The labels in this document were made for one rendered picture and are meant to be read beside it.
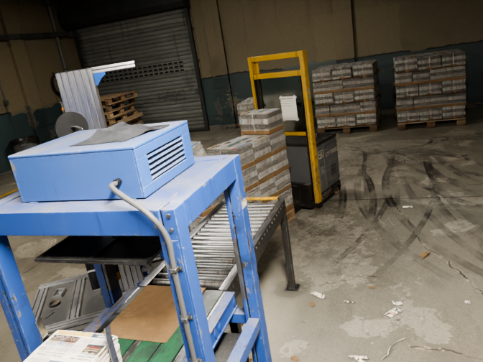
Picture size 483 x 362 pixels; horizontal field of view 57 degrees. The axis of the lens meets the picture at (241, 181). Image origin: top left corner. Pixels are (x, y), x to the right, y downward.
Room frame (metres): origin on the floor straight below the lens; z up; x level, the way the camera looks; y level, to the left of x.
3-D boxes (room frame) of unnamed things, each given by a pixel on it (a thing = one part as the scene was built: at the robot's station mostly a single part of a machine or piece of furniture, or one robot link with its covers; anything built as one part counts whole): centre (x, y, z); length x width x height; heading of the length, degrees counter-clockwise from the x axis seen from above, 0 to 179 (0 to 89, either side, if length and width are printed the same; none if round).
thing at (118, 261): (1.89, 0.56, 1.30); 0.55 x 0.55 x 0.03; 69
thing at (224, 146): (4.43, 0.07, 1.06); 0.37 x 0.29 x 0.01; 49
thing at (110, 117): (10.61, 2.78, 0.65); 1.33 x 0.94 x 1.30; 163
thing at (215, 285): (2.29, 0.40, 0.77); 0.47 x 0.05 x 0.05; 69
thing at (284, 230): (3.34, -0.29, 0.34); 0.06 x 0.06 x 0.68; 69
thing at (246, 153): (4.42, 0.07, 0.95); 0.38 x 0.29 x 0.23; 49
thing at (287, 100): (5.21, -0.62, 1.28); 0.57 x 0.01 x 0.65; 49
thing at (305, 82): (4.98, -0.86, 0.97); 0.09 x 0.09 x 1.75; 49
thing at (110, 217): (1.89, 0.55, 1.50); 0.94 x 0.68 x 0.10; 69
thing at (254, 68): (5.41, -0.36, 0.97); 0.09 x 0.09 x 1.75; 49
